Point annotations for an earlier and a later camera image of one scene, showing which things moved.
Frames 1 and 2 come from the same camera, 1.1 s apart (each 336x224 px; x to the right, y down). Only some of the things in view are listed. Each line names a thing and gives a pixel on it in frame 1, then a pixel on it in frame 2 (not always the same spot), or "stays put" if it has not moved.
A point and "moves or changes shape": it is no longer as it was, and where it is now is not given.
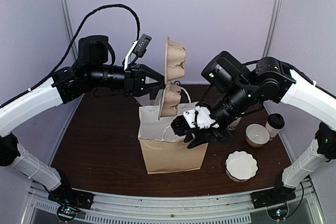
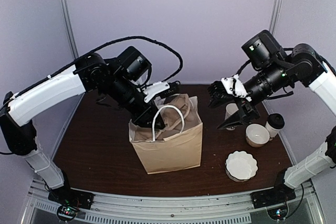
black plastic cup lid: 276,120 stays put
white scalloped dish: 240,166 stays put
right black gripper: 208,135 to 239,117
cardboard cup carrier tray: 175,70 to 177,114
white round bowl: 256,135 stays put
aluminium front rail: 236,208 stays put
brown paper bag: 164,150 moves or changes shape
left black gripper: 135,81 to 143,118
